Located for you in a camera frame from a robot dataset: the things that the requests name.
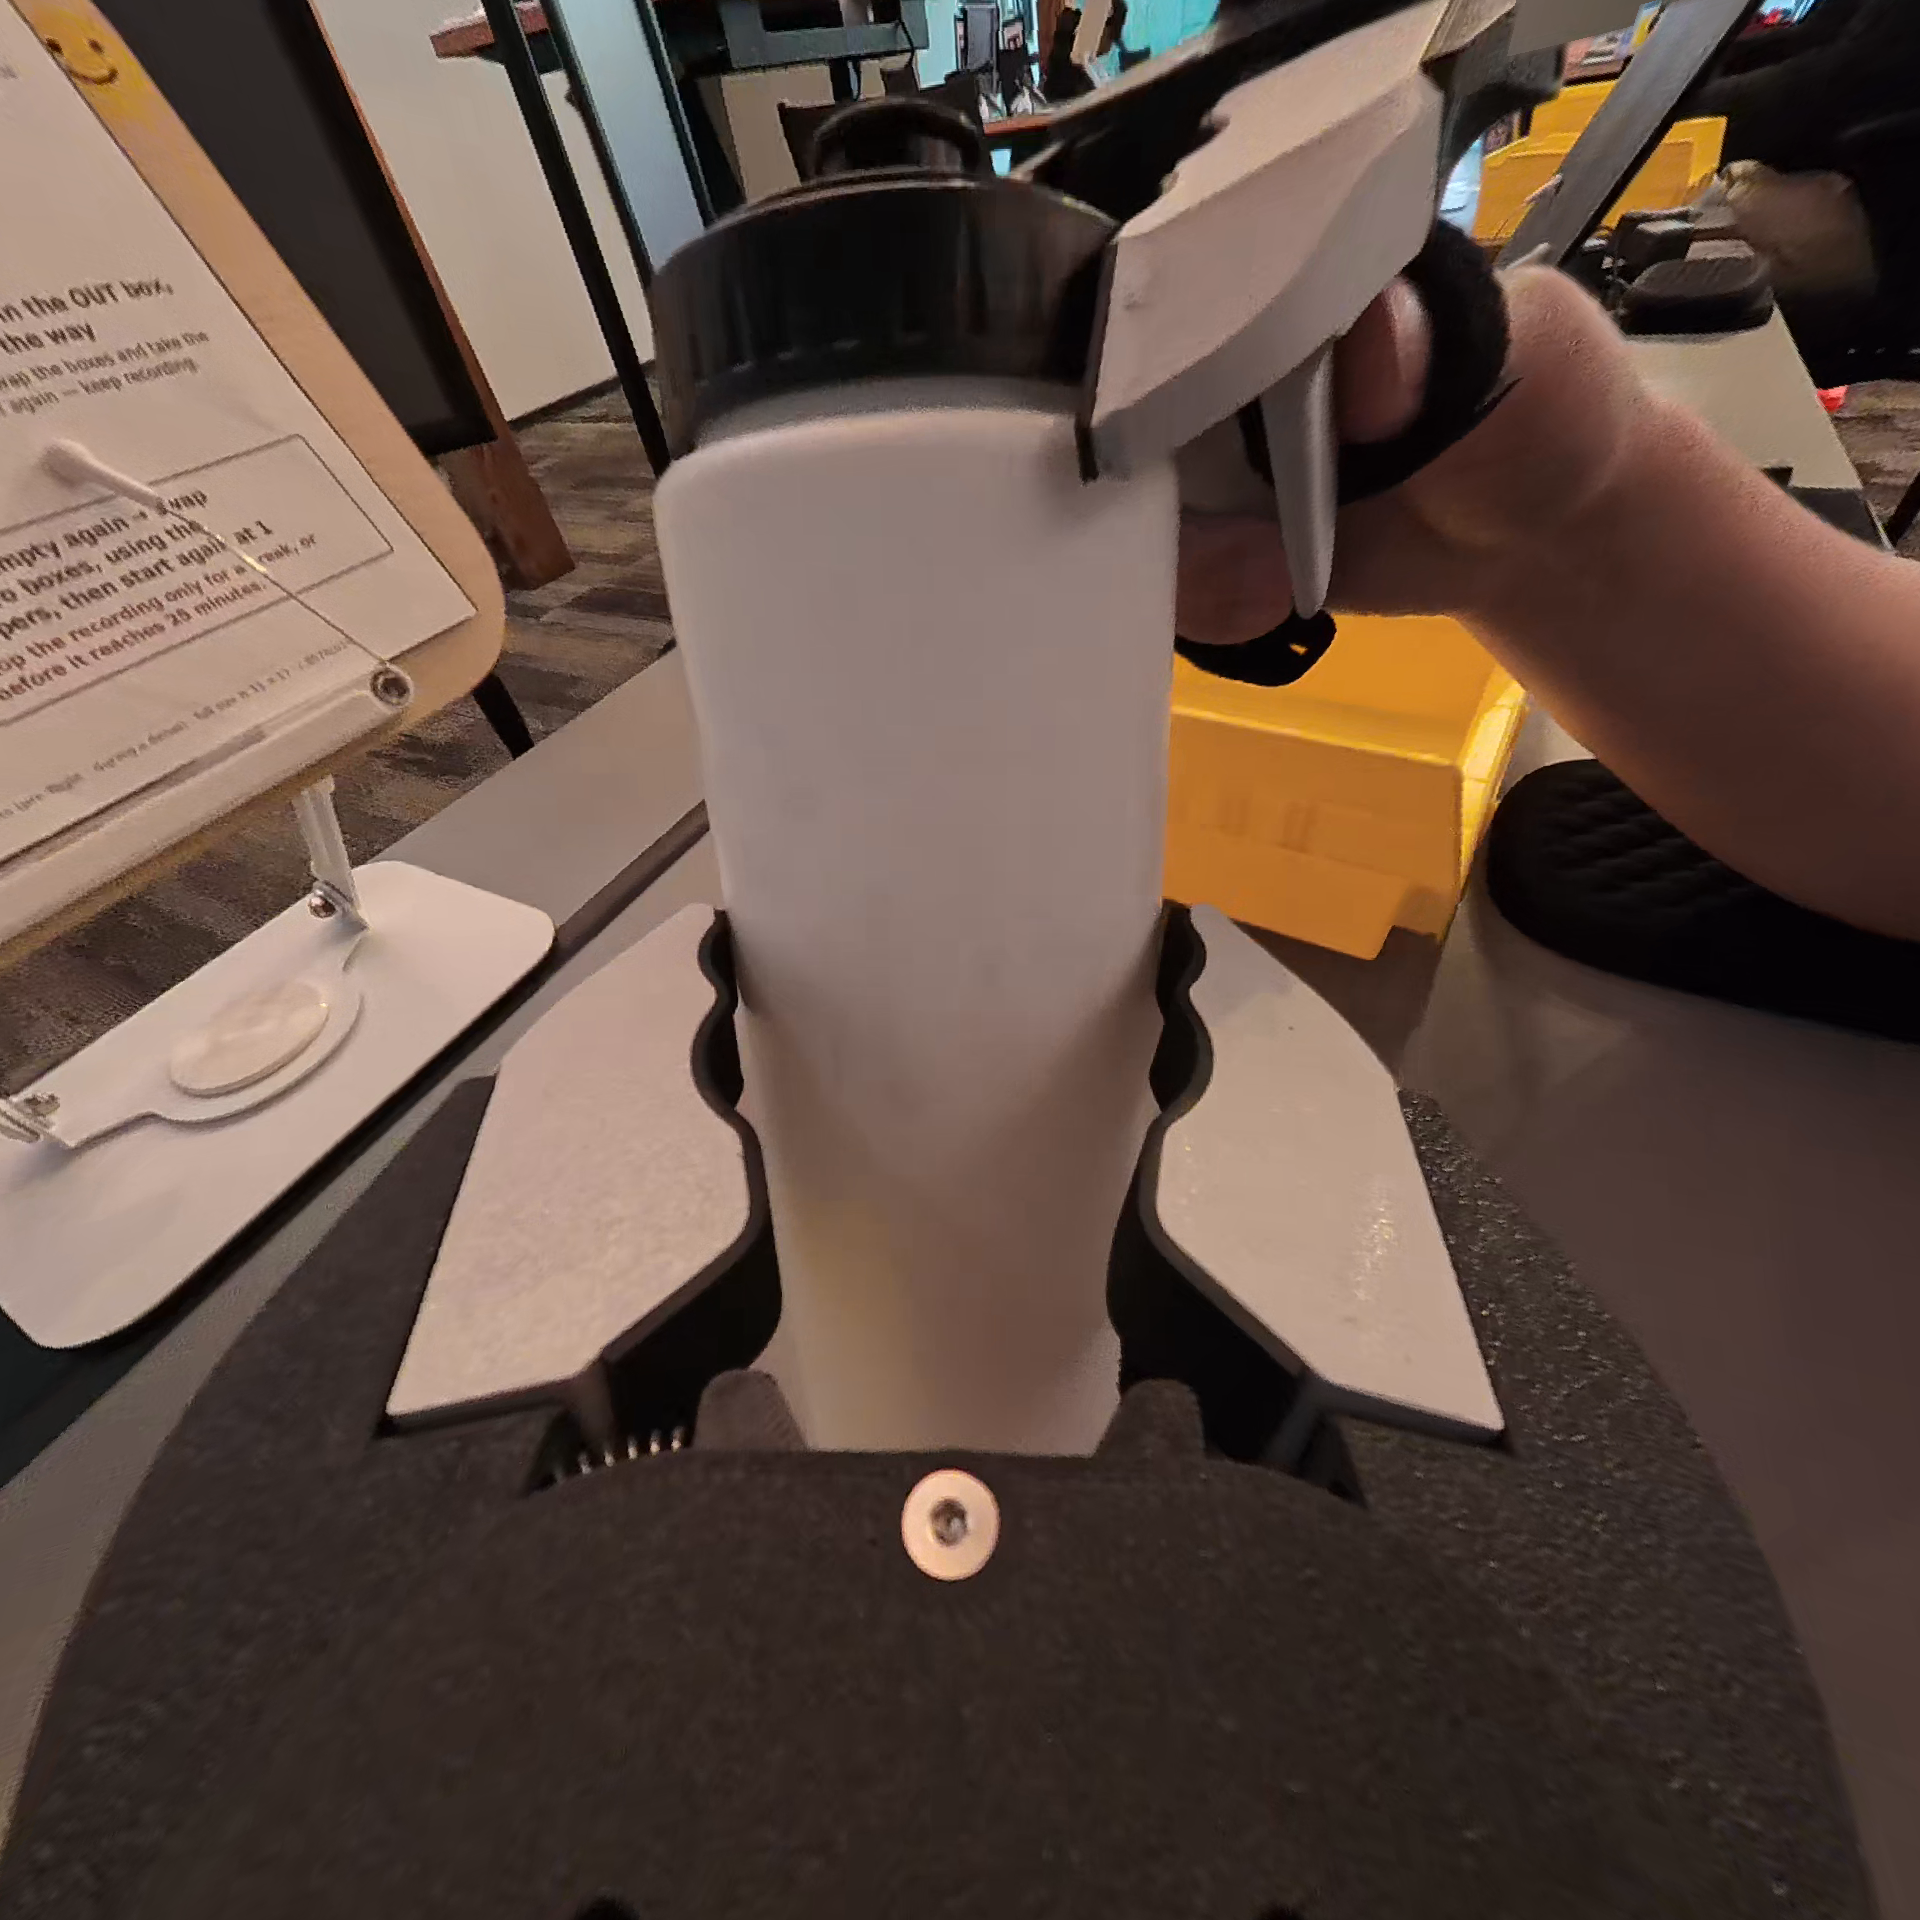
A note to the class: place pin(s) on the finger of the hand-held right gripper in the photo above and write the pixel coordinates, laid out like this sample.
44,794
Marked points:
1302,498
1263,239

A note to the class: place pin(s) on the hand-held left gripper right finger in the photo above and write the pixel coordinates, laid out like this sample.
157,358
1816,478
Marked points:
1321,1217

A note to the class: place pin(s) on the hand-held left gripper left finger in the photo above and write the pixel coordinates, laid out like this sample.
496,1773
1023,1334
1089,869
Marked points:
586,1217

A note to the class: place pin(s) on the yellow plastic bin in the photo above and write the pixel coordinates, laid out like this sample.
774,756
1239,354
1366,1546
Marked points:
1321,811

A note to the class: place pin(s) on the black bottle lid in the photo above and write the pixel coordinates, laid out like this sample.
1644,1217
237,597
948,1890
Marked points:
870,284

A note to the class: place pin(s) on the white plastic bottle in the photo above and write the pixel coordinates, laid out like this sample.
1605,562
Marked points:
915,902

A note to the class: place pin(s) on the person's right forearm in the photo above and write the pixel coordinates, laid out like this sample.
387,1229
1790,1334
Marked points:
1770,690

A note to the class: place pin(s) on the person's right hand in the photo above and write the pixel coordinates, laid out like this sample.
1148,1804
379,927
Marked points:
1534,451

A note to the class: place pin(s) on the stack of yellow bins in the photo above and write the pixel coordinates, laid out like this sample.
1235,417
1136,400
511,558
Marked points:
1591,150

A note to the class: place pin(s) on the black textured pad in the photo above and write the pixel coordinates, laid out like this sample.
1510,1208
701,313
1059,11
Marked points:
1714,902

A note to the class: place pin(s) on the black metal stand leg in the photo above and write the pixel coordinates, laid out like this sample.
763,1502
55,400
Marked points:
586,211

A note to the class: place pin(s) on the wooden furniture leg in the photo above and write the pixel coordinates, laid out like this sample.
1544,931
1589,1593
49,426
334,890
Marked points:
516,518

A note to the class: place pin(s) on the wooden edged instruction board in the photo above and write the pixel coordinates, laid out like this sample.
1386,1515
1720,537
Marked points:
151,451

